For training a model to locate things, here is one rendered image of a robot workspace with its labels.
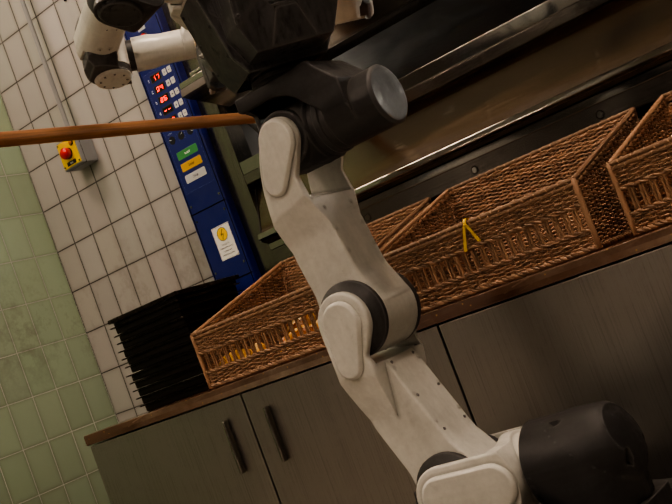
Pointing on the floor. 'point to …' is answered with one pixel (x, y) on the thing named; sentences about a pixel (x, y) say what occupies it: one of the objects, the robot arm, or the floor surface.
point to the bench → (218, 456)
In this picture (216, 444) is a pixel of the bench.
